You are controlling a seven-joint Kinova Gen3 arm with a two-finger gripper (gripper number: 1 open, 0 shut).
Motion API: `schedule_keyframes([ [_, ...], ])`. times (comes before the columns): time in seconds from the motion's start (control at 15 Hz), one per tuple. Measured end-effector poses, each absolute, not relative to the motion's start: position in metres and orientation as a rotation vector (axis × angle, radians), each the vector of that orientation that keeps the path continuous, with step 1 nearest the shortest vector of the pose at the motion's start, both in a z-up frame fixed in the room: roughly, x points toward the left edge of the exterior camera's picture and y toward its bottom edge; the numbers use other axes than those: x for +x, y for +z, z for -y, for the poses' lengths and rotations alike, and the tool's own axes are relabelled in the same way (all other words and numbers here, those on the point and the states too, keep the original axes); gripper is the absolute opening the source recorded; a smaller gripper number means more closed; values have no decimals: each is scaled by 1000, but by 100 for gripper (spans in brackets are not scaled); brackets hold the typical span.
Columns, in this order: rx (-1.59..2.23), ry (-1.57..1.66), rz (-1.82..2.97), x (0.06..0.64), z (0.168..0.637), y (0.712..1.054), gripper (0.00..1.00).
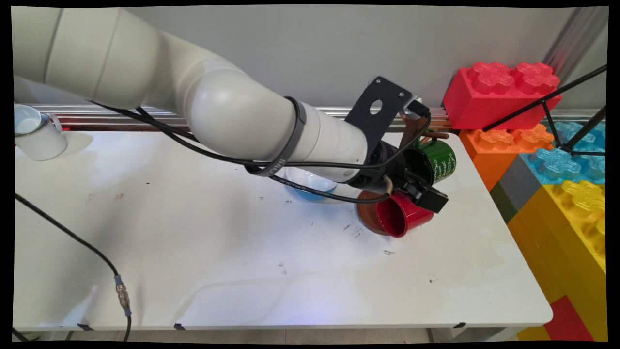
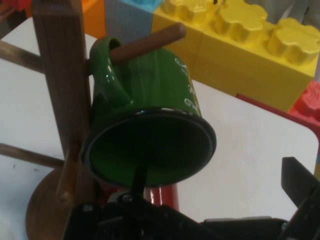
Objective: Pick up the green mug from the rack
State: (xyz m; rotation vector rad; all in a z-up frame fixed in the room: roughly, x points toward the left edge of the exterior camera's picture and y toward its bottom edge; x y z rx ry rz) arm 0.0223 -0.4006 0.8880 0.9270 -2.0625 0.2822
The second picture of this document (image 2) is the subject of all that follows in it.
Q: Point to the big light blue toy block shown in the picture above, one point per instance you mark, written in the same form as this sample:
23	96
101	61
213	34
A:
147	4

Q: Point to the low red toy block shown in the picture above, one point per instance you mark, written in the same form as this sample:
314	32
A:
308	105

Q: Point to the red mug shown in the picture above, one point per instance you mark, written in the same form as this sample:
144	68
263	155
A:
162	197

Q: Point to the big yellow toy block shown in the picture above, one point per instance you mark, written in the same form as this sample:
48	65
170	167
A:
237	50

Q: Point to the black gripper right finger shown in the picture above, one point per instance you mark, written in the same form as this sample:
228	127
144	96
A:
307	197

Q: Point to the big grey toy block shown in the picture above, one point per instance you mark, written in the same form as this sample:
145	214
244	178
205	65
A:
130	27

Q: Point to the big orange toy block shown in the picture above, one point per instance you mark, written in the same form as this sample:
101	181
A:
95	17

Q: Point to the green enamel mug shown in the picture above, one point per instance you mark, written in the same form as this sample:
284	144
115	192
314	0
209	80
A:
155	95

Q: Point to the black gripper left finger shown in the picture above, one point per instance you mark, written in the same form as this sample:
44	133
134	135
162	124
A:
140	220

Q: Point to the brown wooden mug tree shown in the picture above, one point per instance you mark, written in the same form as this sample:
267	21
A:
62	75

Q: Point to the big red toy block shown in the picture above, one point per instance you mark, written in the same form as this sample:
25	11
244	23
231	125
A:
8	3

